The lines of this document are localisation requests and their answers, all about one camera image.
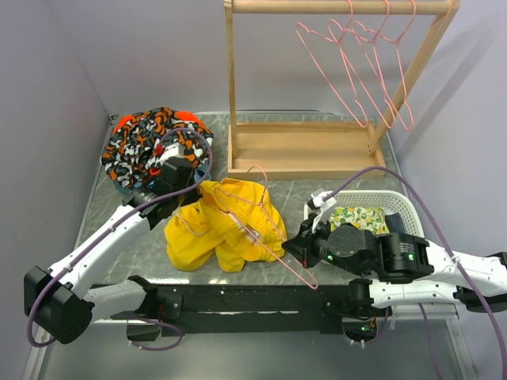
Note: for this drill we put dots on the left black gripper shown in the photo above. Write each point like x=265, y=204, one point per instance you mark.
x=193, y=195

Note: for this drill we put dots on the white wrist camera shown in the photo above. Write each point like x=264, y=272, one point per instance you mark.
x=174, y=150
x=319, y=208

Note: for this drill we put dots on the yellow shorts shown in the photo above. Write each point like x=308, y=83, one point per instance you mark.
x=234, y=220

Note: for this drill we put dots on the orange red garment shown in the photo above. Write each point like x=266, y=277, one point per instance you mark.
x=186, y=116

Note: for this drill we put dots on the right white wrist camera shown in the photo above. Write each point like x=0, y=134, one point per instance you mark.
x=319, y=208

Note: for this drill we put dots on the dark navy cloth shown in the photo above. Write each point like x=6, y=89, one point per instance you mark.
x=395, y=223

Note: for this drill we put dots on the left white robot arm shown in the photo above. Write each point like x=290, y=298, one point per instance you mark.
x=63, y=300

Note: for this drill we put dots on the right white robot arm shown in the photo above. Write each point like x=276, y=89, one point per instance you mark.
x=399, y=268

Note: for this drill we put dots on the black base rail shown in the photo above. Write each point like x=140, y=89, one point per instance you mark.
x=195, y=309

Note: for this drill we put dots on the white plastic basket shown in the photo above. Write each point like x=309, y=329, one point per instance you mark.
x=391, y=202

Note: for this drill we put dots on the wooden clothes rack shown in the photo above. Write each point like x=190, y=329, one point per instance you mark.
x=288, y=150

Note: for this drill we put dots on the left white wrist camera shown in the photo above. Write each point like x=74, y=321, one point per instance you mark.
x=174, y=150

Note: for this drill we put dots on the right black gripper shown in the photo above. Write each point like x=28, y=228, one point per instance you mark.
x=303, y=242

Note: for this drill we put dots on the camouflage patterned shorts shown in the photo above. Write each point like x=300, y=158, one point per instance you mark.
x=150, y=138

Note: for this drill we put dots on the lemon print cloth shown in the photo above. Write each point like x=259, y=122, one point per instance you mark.
x=364, y=218

